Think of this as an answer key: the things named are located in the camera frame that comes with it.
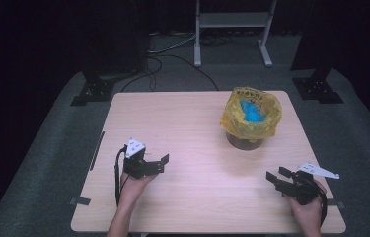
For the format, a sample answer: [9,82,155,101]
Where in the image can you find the grey floor cables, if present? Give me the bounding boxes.
[146,31,197,55]

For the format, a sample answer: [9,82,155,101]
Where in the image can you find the dark round bin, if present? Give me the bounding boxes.
[225,130,265,152]

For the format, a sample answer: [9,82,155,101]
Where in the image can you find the black table edge clip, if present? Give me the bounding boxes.
[328,198,347,210]
[69,196,92,207]

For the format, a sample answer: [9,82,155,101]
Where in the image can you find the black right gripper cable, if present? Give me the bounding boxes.
[316,184,329,227]

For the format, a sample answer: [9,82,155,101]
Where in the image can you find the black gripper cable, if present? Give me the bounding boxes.
[113,145,128,207]
[316,184,329,227]

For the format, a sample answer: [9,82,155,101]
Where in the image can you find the person's left hand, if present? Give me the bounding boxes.
[118,171,158,207]

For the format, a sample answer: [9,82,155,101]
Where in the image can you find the white metal stand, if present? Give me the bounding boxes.
[193,0,278,69]

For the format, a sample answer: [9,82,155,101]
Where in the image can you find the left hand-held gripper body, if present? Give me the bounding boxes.
[122,137,148,180]

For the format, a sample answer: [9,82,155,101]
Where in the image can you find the blue crumpled glove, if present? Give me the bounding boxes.
[239,99,268,124]

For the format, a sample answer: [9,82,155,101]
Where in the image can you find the yellow plastic bag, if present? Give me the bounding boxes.
[219,86,283,141]

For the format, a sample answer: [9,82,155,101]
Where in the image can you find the black floor cable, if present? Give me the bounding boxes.
[119,53,220,94]

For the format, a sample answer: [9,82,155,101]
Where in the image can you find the dark curtain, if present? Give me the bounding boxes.
[0,0,151,110]

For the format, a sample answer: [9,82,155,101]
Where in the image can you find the person's right hand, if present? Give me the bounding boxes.
[286,180,328,231]

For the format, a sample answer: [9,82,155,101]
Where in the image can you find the black stand base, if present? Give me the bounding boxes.
[291,76,345,105]
[69,78,115,108]

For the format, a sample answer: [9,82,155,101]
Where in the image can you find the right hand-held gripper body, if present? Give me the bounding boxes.
[283,162,341,206]

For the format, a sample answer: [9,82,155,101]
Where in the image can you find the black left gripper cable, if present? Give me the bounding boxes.
[113,145,128,207]

